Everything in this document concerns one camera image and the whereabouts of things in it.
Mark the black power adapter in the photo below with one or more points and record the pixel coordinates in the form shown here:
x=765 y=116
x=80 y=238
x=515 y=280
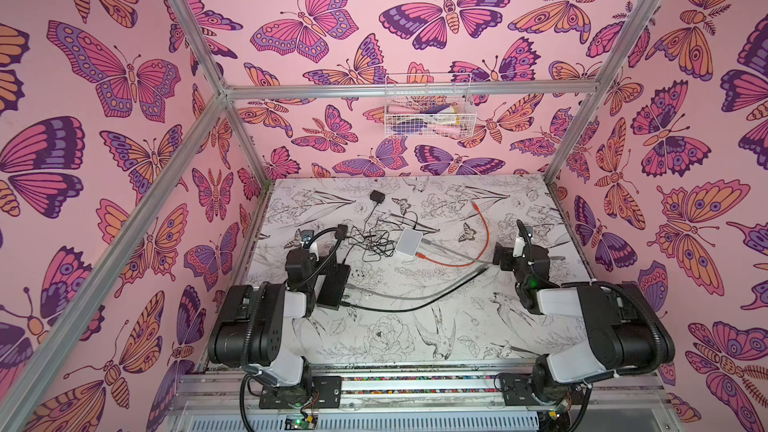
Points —
x=369 y=245
x=380 y=225

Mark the white network switch box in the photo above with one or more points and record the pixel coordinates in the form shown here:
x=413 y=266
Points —
x=409 y=242

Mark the black network switch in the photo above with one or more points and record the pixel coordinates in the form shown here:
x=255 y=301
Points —
x=332 y=290

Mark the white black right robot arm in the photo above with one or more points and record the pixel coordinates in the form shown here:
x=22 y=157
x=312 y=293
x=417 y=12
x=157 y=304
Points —
x=624 y=335

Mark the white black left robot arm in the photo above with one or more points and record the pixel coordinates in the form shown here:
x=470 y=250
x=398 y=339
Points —
x=248 y=331

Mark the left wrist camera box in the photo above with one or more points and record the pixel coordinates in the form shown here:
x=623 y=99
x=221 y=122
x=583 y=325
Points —
x=306 y=238

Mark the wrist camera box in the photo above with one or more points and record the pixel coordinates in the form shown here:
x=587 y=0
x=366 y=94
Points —
x=306 y=238
x=522 y=240

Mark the white wire basket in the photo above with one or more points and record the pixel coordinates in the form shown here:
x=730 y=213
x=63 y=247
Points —
x=429 y=109

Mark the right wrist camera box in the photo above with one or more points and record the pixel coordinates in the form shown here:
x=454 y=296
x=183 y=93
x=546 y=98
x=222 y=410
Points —
x=522 y=240

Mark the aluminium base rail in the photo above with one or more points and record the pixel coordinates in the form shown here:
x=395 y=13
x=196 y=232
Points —
x=485 y=397

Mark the aluminium frame post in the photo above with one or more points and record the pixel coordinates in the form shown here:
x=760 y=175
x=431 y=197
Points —
x=221 y=100

